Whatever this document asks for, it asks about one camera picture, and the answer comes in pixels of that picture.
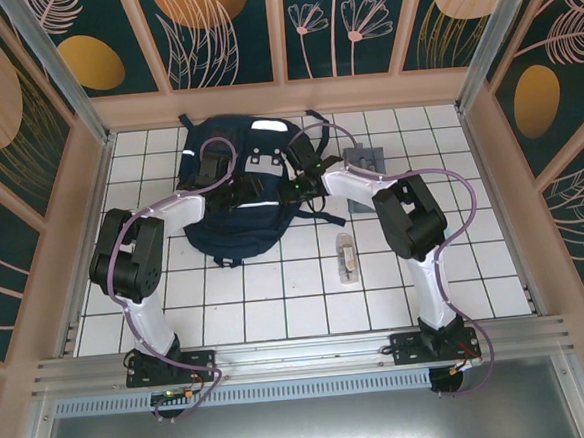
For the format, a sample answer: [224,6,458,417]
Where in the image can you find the grey book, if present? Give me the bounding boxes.
[341,144,389,215]

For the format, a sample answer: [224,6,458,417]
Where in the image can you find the navy blue backpack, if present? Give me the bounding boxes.
[173,102,351,273]

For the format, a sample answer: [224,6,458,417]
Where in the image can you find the clear plastic pencil case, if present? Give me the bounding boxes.
[333,232,361,285]

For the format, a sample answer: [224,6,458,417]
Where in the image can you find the steel sheet panel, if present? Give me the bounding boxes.
[12,353,584,438]

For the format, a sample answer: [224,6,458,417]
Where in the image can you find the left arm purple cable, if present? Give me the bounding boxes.
[96,134,261,428]

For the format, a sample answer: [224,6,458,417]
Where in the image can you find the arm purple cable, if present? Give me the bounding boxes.
[96,134,261,428]
[289,111,501,409]

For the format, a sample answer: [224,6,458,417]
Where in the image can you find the aluminium side rail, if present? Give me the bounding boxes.
[40,130,133,358]
[455,96,549,324]

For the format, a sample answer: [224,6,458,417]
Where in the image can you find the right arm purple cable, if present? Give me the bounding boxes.
[289,111,501,409]

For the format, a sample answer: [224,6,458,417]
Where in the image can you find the aluminium frame post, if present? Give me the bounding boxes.
[0,0,117,153]
[448,0,569,114]

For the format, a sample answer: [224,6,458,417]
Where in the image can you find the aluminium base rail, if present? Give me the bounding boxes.
[28,312,583,400]

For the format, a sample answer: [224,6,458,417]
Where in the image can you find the small circuit board with wires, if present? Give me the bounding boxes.
[150,383,209,406]

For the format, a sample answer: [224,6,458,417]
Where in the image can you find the grey slotted cable duct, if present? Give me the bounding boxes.
[51,369,434,418]

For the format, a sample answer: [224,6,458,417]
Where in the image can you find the red black connector wires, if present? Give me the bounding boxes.
[449,353,485,375]

